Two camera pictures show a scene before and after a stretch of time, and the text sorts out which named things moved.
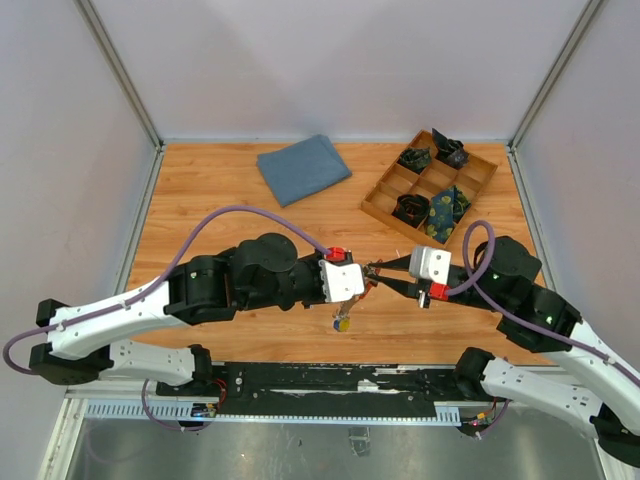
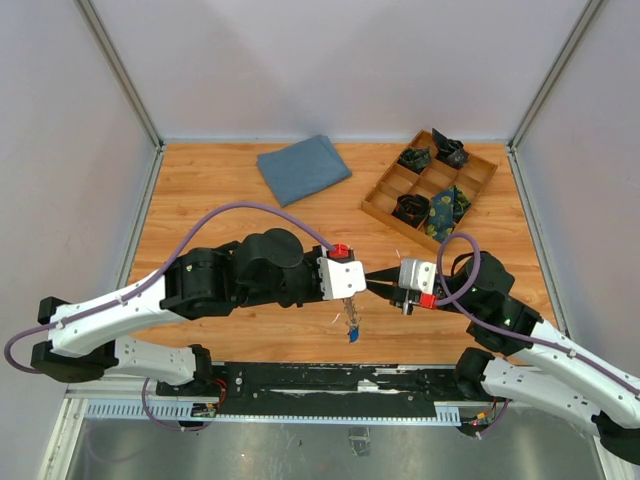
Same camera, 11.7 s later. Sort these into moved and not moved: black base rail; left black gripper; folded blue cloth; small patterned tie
Moved: small patterned tie
Not moved: left black gripper; black base rail; folded blue cloth
